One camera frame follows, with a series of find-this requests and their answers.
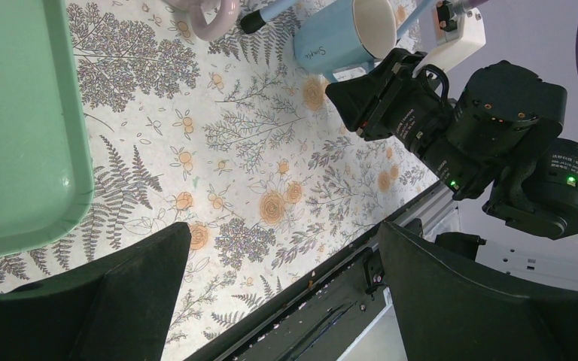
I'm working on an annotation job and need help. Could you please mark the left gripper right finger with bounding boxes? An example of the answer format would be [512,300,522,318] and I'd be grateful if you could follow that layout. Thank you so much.
[377,223,578,360]

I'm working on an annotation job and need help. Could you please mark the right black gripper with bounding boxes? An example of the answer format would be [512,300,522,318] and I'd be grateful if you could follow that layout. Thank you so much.
[325,48,467,155]

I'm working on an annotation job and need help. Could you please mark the light blue tripod stand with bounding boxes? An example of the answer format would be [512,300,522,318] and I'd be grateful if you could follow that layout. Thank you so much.
[239,0,437,39]

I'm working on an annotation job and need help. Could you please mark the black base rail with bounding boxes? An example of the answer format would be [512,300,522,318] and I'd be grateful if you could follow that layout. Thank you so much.
[184,181,462,361]

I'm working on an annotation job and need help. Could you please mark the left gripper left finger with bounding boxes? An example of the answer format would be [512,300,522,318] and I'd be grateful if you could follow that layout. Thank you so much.
[0,222,191,360]

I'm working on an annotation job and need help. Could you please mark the light blue mug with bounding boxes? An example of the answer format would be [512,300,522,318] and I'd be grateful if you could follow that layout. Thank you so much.
[294,0,397,83]

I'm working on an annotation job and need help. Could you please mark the green plastic tray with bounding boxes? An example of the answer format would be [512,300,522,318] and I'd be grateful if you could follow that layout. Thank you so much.
[0,1,93,256]

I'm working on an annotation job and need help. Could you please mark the mauve pink mug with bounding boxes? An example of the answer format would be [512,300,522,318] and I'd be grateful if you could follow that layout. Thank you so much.
[165,0,240,42]

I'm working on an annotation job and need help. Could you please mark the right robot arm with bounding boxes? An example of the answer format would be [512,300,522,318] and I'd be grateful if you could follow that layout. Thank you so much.
[325,49,578,240]

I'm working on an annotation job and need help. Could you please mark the floral table cloth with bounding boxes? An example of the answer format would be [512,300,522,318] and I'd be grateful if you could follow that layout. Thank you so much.
[0,1,436,360]

